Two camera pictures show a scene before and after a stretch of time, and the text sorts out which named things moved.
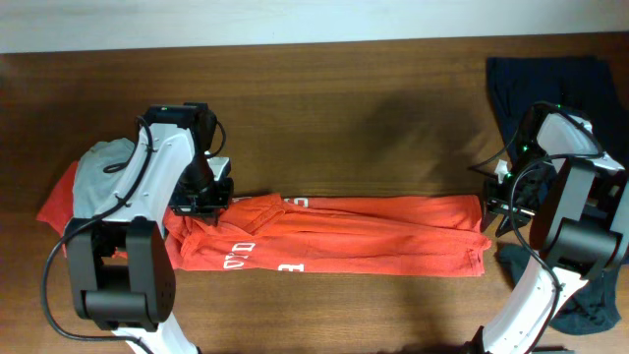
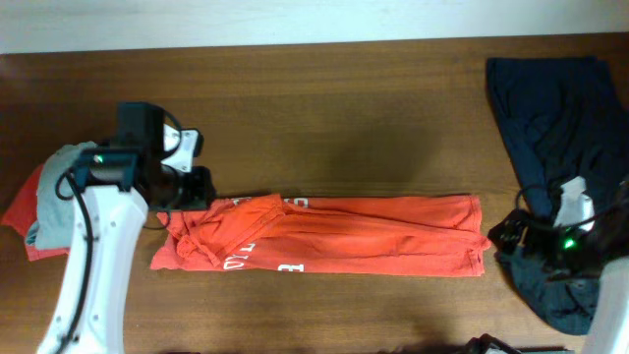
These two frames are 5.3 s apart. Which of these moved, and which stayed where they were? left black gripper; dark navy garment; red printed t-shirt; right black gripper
Moved: right black gripper; left black gripper
Stayed: dark navy garment; red printed t-shirt
